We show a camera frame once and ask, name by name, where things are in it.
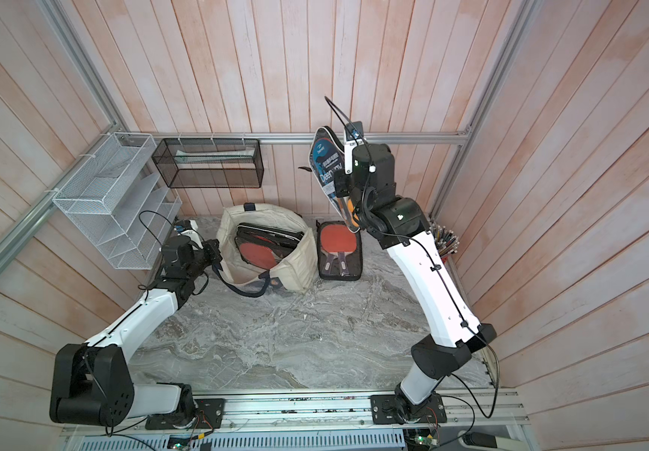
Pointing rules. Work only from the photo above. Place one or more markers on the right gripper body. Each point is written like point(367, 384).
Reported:
point(354, 193)

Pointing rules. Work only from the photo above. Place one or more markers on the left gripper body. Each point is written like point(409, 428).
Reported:
point(210, 254)

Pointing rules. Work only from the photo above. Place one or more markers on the blue Deerway paddle case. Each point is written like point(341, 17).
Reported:
point(327, 165)

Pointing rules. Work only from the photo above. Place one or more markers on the cream canvas tote bag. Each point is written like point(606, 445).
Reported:
point(295, 273)

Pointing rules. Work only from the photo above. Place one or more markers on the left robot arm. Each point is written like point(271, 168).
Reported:
point(92, 384)

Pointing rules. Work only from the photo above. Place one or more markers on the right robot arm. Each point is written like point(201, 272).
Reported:
point(403, 230)

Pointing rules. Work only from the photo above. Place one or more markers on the bundle of pencils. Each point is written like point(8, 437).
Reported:
point(446, 241)

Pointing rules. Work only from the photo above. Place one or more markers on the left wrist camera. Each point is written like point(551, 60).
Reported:
point(189, 228)

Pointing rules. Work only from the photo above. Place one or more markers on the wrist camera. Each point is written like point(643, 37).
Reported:
point(189, 228)
point(353, 133)

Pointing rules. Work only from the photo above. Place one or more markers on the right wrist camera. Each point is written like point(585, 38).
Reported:
point(353, 133)

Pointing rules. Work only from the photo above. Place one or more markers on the black mesh wall basket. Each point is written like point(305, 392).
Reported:
point(205, 163)

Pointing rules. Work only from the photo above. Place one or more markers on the white wire mesh shelf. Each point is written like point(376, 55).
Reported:
point(126, 214)

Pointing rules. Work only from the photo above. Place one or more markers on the horizontal aluminium frame bar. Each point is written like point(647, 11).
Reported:
point(430, 138)

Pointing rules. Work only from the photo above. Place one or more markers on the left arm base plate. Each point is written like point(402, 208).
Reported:
point(199, 413)

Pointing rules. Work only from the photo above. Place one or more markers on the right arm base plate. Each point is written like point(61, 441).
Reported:
point(394, 409)

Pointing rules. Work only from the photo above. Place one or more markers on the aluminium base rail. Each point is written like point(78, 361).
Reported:
point(323, 420)

